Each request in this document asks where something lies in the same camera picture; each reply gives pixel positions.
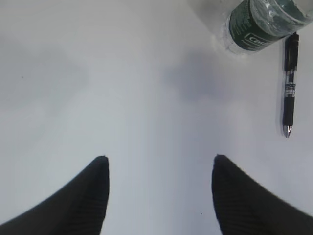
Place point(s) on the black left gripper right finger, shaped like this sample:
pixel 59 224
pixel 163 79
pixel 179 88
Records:
pixel 244 207

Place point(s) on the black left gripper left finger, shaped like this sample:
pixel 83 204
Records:
pixel 78 208

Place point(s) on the black pen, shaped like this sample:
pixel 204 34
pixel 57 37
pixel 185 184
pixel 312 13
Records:
pixel 290 68

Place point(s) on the clear water bottle green label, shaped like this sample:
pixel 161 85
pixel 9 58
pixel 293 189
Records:
pixel 253 25

